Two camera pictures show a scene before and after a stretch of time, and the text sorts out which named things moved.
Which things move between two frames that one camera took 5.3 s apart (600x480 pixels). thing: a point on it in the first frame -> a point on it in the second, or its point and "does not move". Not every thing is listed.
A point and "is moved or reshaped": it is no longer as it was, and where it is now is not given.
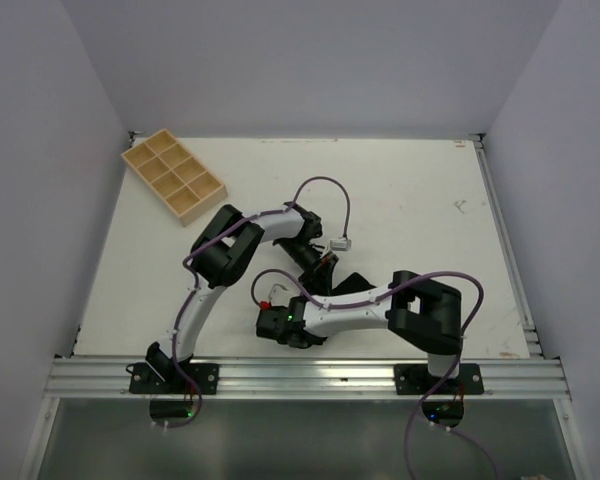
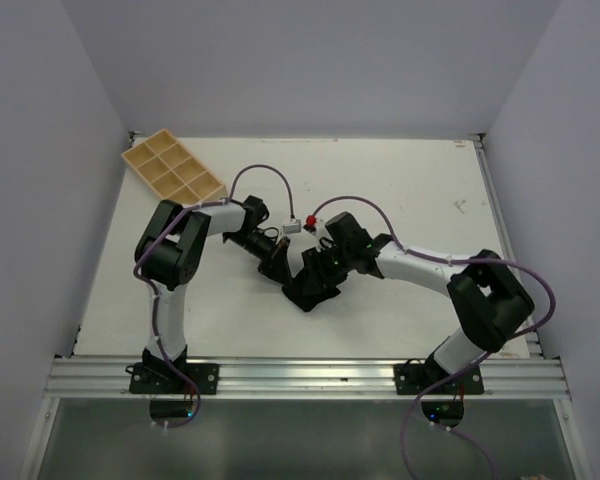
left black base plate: x=145 y=380 does not move
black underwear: x=354 y=283 is moved or reshaped
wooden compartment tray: x=177 y=175 does not move
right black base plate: x=415 y=379 does not move
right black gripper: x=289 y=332 -> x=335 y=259
